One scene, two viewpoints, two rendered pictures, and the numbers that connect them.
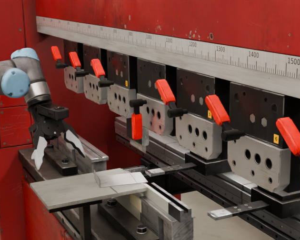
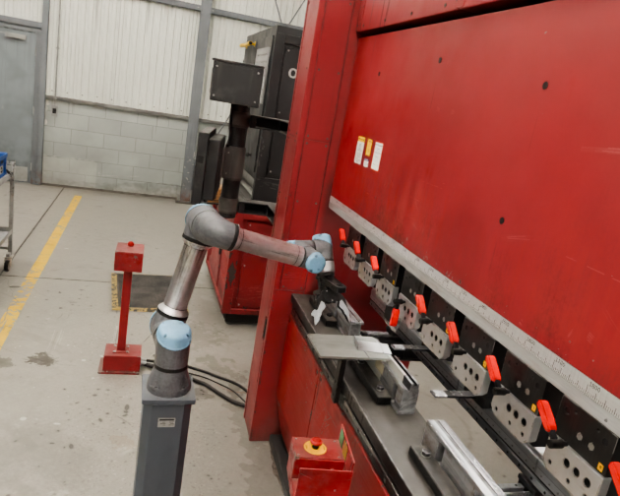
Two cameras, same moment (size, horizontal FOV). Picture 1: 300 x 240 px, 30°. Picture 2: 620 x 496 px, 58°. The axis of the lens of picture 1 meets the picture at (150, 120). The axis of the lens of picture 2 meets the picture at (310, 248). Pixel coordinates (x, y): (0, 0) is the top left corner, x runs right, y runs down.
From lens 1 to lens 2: 61 cm
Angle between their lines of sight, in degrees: 8
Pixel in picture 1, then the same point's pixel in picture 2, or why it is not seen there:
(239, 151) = (461, 361)
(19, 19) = (317, 195)
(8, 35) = (306, 206)
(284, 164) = (485, 380)
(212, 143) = (444, 349)
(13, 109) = not seen: hidden behind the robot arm
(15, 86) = (315, 266)
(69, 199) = (335, 353)
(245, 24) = (482, 285)
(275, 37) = (498, 303)
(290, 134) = (491, 367)
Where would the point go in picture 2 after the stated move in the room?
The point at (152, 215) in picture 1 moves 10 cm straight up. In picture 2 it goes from (390, 380) to (396, 353)
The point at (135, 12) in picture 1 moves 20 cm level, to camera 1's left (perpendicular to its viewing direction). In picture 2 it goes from (411, 238) to (353, 225)
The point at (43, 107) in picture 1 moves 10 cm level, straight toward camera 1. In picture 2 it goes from (328, 280) to (329, 289)
